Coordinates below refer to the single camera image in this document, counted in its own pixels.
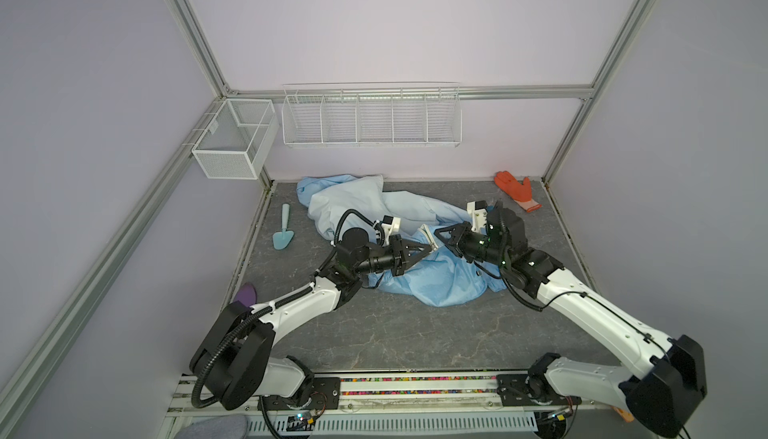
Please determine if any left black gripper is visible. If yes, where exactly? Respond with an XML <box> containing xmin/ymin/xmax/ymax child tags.
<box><xmin>354</xmin><ymin>236</ymin><xmax>431</xmax><ymax>277</ymax></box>

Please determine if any light blue jacket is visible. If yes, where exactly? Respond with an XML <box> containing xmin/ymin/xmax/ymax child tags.
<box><xmin>296</xmin><ymin>175</ymin><xmax>505</xmax><ymax>307</ymax></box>

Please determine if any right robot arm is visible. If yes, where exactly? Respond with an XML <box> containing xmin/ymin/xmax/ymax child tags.
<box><xmin>434</xmin><ymin>204</ymin><xmax>707</xmax><ymax>438</ymax></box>

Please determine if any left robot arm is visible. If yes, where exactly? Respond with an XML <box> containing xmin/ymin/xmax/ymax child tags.
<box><xmin>189</xmin><ymin>226</ymin><xmax>438</xmax><ymax>410</ymax></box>

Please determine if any orange red glove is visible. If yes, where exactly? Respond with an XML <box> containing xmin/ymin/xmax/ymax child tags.
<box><xmin>494</xmin><ymin>171</ymin><xmax>542</xmax><ymax>213</ymax></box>

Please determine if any mint green trowel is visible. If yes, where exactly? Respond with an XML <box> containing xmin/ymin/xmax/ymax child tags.
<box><xmin>272</xmin><ymin>203</ymin><xmax>294</xmax><ymax>250</ymax></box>

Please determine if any purple pink brush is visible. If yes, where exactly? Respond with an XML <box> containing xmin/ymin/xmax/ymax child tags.
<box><xmin>233</xmin><ymin>283</ymin><xmax>258</xmax><ymax>307</ymax></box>

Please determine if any white slotted vent strip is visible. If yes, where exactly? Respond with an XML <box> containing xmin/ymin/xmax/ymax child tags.
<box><xmin>269</xmin><ymin>411</ymin><xmax>538</xmax><ymax>438</ymax></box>

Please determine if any green circuit board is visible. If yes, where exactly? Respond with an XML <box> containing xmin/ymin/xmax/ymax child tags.
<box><xmin>286</xmin><ymin>415</ymin><xmax>315</xmax><ymax>432</ymax></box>

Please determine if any white mesh box basket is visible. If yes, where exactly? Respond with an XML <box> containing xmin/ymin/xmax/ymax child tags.
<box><xmin>192</xmin><ymin>99</ymin><xmax>279</xmax><ymax>180</ymax></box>

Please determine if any grey cloth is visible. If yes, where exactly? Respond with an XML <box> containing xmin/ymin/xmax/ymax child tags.
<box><xmin>174</xmin><ymin>415</ymin><xmax>248</xmax><ymax>439</ymax></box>

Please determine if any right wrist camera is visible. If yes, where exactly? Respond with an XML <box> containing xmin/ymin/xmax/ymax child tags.
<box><xmin>466</xmin><ymin>200</ymin><xmax>488</xmax><ymax>233</ymax></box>

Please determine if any white wire shelf basket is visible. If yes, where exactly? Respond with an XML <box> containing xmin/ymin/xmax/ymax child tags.
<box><xmin>282</xmin><ymin>82</ymin><xmax>463</xmax><ymax>148</ymax></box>

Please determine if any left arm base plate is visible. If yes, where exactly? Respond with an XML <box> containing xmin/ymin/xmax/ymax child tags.
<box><xmin>263</xmin><ymin>376</ymin><xmax>341</xmax><ymax>411</ymax></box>

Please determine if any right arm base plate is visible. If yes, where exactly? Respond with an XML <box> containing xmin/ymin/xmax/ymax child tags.
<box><xmin>496</xmin><ymin>373</ymin><xmax>582</xmax><ymax>407</ymax></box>

